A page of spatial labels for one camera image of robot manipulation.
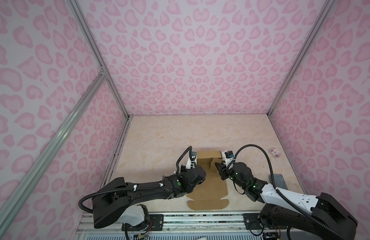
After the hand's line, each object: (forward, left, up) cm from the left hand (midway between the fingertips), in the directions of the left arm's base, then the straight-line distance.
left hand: (196, 161), depth 81 cm
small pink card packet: (+10, -51, -10) cm, 53 cm away
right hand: (0, -12, -2) cm, 12 cm away
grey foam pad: (-8, -46, -10) cm, 48 cm away
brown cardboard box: (-14, -7, -13) cm, 20 cm away
